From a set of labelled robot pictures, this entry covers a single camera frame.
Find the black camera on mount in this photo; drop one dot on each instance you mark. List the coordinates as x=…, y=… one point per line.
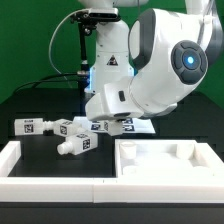
x=96, y=15

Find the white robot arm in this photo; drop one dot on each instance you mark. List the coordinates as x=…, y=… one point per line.
x=144, y=70

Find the white square tabletop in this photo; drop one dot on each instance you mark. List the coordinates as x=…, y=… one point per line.
x=166, y=159

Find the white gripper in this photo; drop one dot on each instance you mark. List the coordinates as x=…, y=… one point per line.
x=117, y=100

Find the paper sheet with tags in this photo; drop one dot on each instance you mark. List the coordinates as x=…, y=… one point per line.
x=132, y=125

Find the white U-shaped obstacle fence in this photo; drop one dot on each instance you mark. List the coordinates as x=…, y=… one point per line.
x=101, y=190

